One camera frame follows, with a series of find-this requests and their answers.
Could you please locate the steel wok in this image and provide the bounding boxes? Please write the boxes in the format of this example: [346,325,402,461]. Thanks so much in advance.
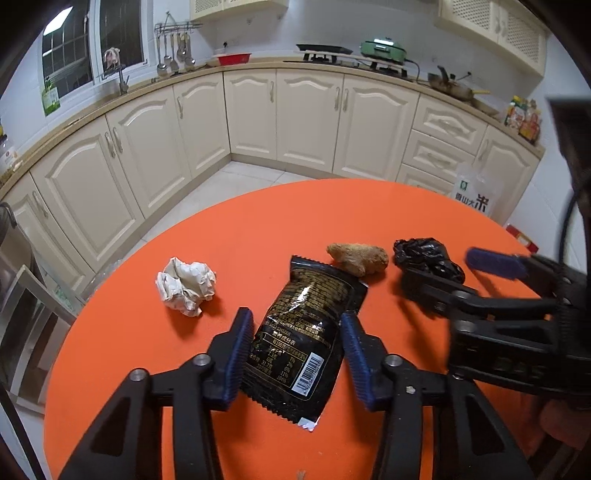
[427,66,492,102]

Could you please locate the green bottle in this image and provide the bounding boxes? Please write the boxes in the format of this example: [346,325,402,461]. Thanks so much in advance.
[41,76,62,116]

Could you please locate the red gift box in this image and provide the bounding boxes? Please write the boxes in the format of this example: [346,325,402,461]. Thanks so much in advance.
[505,224,539,252]

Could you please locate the group of condiment bottles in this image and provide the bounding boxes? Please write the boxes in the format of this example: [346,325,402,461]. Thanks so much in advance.
[503,95,543,144]

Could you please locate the green electric pot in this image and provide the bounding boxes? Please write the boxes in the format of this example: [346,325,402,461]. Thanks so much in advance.
[360,38,411,65]

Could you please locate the black plastic bag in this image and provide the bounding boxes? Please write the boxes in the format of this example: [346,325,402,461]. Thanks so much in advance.
[392,237,466,284]

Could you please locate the dark blurred object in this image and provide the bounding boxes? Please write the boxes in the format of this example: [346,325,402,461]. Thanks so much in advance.
[547,96,591,185]

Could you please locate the metal rack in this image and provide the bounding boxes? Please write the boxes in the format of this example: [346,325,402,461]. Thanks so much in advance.
[0,222,79,407]

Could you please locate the gas stove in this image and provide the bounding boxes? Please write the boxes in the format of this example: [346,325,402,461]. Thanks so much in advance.
[283,52,411,78]

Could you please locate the black snack packet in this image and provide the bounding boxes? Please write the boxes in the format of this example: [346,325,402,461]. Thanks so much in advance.
[240,255,369,432]

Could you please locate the crumpled white paper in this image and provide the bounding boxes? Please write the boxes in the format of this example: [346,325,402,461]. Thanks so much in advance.
[156,257,218,318]

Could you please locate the kitchen window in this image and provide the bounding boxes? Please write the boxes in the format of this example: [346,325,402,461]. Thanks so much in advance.
[41,0,148,88]

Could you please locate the person's right hand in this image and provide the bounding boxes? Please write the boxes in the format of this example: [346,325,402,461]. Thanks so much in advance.
[531,398,591,462]

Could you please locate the cream lower cabinets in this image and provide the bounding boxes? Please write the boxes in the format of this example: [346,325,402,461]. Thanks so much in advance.
[0,58,546,296]

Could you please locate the black griddle pan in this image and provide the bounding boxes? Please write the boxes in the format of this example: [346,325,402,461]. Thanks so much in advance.
[295,44,354,54]

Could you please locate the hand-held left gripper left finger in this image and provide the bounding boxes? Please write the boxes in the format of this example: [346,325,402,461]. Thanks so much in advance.
[58,307,256,480]

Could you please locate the black cable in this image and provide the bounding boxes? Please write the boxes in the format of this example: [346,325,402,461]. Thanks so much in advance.
[556,185,591,278]

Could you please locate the cream lattice-door cabinet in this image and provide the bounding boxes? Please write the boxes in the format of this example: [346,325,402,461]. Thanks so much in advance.
[436,0,550,77]
[189,0,289,21]

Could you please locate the brown food chunk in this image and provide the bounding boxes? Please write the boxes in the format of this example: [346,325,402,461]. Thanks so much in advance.
[326,243,389,278]

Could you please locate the clear and green rice bag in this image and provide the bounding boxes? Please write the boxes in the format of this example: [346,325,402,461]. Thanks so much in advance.
[450,161,504,227]

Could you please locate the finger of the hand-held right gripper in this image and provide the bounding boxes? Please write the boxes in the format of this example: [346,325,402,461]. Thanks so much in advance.
[465,248,559,283]
[401,270,561,324]

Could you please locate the large glass jar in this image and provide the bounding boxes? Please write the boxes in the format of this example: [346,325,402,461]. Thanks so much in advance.
[0,138,17,178]

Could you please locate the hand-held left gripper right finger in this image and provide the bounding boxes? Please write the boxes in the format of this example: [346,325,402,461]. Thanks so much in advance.
[340,311,539,480]

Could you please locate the metal faucet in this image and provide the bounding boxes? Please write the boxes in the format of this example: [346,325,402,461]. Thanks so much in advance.
[102,60,131,96]

